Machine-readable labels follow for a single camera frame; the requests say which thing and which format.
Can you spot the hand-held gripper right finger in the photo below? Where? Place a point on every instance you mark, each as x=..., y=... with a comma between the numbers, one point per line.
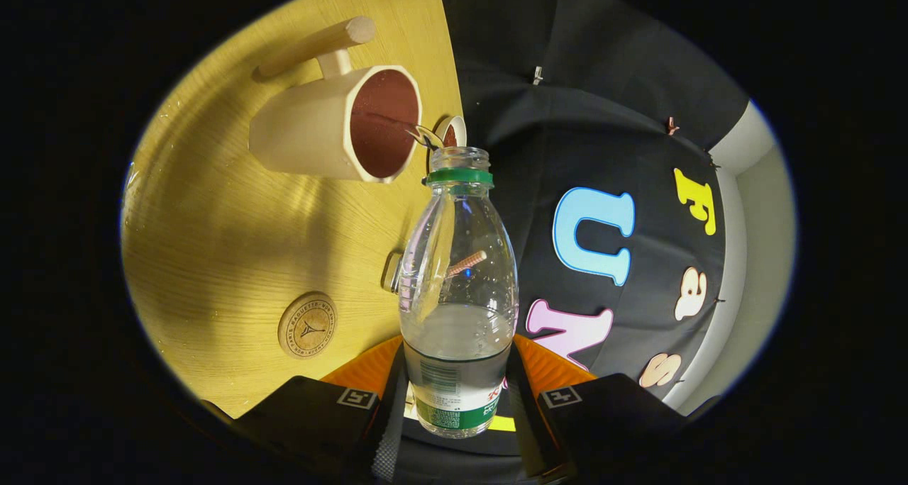
x=528, y=435

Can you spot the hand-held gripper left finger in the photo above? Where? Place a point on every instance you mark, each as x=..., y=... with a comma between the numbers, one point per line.
x=390, y=435

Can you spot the round wooden coaster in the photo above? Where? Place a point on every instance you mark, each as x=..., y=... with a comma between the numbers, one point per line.
x=307, y=325

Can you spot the wooden table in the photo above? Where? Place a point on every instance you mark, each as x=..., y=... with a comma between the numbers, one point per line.
x=213, y=244

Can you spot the white round plate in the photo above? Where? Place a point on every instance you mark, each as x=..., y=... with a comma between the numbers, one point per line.
x=458, y=126

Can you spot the pink clip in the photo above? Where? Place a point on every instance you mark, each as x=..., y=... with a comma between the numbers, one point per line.
x=672, y=125

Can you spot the black backdrop cloth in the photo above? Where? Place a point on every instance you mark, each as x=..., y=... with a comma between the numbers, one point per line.
x=567, y=81

